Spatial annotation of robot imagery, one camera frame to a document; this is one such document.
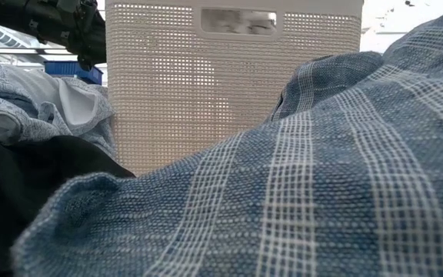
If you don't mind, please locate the white perforated plastic laundry basket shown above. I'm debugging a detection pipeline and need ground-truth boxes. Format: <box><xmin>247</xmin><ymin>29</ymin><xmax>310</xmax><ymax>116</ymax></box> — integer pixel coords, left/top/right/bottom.
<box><xmin>105</xmin><ymin>0</ymin><xmax>364</xmax><ymax>177</ymax></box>

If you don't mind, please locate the blue plastic storage bin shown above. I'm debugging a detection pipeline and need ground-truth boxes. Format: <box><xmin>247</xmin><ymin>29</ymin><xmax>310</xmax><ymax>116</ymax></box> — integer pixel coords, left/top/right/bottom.
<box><xmin>43</xmin><ymin>60</ymin><xmax>104</xmax><ymax>85</ymax></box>

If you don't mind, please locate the blue plaid woven shirt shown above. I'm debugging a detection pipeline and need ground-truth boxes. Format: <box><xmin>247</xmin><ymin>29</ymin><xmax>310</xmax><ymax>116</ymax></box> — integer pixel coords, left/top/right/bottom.
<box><xmin>12</xmin><ymin>3</ymin><xmax>443</xmax><ymax>277</ymax></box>

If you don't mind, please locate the grey paisley patterned garment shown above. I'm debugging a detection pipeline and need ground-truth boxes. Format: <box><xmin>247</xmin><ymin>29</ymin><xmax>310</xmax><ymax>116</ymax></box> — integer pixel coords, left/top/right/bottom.
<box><xmin>0</xmin><ymin>63</ymin><xmax>118</xmax><ymax>159</ymax></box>

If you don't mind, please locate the plain black garment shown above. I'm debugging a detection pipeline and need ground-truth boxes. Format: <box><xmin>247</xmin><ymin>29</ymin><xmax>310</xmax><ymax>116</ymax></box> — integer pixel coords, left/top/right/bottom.
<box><xmin>0</xmin><ymin>130</ymin><xmax>136</xmax><ymax>277</ymax></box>

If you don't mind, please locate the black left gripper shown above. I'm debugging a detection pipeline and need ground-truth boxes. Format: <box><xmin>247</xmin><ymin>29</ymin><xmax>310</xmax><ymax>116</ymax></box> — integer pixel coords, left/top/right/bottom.
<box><xmin>58</xmin><ymin>0</ymin><xmax>107</xmax><ymax>72</ymax></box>

